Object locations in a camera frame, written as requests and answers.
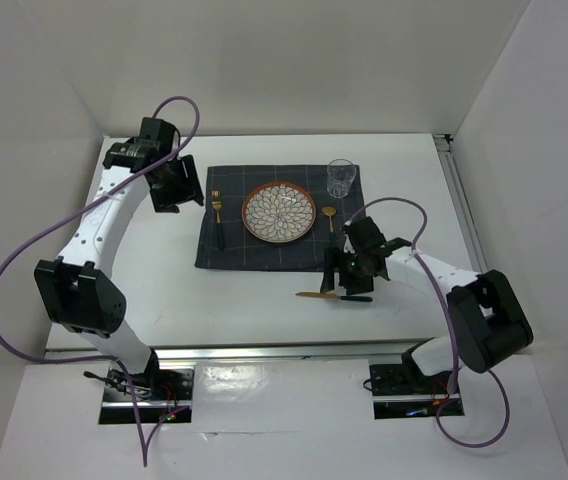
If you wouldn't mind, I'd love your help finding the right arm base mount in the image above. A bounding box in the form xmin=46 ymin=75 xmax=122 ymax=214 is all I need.
xmin=362 ymin=363 xmax=464 ymax=420

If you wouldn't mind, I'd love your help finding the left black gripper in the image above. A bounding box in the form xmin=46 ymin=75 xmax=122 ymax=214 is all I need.
xmin=148 ymin=153 xmax=203 ymax=214

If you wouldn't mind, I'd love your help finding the floral patterned plate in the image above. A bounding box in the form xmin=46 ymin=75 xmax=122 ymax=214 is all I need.
xmin=241 ymin=181 xmax=317 ymax=244

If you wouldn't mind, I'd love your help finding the aluminium rail frame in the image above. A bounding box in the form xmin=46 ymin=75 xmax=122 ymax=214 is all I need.
xmin=41 ymin=132 xmax=514 ymax=364

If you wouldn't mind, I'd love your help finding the gold spoon green handle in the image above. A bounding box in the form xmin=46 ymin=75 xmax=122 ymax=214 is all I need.
xmin=322 ymin=206 xmax=337 ymax=248

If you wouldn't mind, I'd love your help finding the gold fork green handle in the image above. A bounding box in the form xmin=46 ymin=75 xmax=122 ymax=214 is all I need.
xmin=211 ymin=190 xmax=226 ymax=250

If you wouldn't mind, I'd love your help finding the gold knife green handle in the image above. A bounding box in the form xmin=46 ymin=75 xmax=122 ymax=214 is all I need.
xmin=295 ymin=292 xmax=373 ymax=303

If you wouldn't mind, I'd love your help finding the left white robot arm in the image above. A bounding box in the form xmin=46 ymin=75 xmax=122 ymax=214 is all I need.
xmin=34 ymin=117 xmax=204 ymax=399

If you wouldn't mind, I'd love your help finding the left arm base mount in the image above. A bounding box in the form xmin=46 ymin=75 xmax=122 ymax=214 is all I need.
xmin=83 ymin=365 xmax=195 ymax=425

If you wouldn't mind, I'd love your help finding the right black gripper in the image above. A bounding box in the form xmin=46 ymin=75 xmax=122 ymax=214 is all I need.
xmin=320 ymin=246 xmax=374 ymax=296

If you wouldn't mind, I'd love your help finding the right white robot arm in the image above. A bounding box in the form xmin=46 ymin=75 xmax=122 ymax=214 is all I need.
xmin=320 ymin=217 xmax=534 ymax=392

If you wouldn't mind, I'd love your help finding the dark grey checked cloth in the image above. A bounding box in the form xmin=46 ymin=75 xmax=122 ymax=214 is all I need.
xmin=195 ymin=165 xmax=364 ymax=272

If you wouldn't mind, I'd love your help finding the clear drinking glass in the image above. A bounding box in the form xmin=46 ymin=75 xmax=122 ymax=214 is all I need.
xmin=327 ymin=159 xmax=357 ymax=199

